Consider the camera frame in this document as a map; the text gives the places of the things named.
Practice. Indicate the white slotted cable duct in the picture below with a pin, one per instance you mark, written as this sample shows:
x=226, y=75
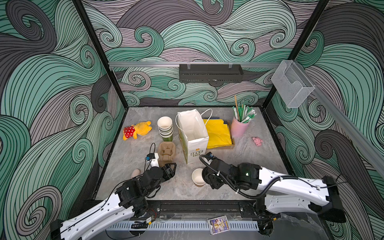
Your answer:
x=179, y=225

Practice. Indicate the yellow napkin stack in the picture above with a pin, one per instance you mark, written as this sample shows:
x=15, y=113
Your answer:
x=219, y=133

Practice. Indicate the black wall shelf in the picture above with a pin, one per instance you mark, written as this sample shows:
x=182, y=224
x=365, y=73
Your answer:
x=210, y=73

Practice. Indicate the wrapped straws bundle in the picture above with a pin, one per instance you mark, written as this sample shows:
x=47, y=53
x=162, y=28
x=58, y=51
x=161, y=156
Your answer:
x=242, y=113

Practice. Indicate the small pink toy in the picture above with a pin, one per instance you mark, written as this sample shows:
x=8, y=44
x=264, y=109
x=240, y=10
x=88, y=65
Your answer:
x=257, y=141

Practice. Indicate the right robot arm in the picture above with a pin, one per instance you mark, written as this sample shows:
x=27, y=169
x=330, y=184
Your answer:
x=279, y=192

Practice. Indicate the pink oval soap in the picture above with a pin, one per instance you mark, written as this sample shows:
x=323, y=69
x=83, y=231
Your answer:
x=136, y=173

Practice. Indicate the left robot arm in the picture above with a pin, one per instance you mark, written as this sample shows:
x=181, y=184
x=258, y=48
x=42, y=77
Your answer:
x=128, y=199

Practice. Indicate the stack of paper cups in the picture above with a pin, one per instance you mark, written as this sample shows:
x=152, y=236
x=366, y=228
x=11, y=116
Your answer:
x=165, y=125

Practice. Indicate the stack of pulp cup carriers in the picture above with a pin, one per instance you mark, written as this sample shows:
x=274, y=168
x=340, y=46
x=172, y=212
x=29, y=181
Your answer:
x=166, y=152

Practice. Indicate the clear acrylic wall holder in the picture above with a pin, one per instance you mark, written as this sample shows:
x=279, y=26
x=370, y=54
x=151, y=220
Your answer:
x=292, y=83

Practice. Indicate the brown paper coffee cup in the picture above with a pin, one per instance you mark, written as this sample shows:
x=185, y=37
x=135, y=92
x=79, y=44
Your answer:
x=197, y=177

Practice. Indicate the white paper takeout bag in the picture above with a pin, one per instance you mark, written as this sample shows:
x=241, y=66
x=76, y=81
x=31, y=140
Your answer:
x=193, y=133

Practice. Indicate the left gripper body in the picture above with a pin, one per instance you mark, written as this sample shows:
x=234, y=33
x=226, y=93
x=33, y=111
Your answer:
x=165, y=176

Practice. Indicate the pink straw holder cup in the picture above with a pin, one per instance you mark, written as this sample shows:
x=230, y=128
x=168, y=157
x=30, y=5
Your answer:
x=238, y=129

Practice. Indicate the small picture card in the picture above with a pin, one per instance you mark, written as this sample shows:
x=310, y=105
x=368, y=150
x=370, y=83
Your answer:
x=218, y=225

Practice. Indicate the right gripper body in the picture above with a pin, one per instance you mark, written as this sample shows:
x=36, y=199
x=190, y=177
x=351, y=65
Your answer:
x=216, y=181

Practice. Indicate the yellow bear plush toy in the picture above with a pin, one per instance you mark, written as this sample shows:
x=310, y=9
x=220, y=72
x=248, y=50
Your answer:
x=140, y=129

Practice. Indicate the cardboard napkin tray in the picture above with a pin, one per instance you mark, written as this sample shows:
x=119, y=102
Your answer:
x=232, y=146

